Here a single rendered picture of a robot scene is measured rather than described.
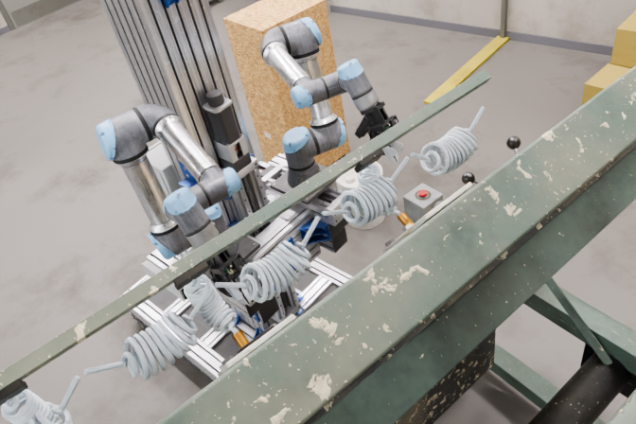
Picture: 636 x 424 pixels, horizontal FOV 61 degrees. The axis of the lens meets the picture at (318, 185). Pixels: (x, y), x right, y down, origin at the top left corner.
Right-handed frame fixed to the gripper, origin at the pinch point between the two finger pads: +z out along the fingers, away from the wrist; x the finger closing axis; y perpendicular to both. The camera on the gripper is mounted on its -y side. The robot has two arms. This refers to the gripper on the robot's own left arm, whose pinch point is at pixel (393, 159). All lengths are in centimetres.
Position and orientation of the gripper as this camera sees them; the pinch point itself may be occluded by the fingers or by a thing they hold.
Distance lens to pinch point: 181.8
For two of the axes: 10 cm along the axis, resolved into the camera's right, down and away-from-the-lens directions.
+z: 5.0, 8.3, 2.6
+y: 5.6, -0.8, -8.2
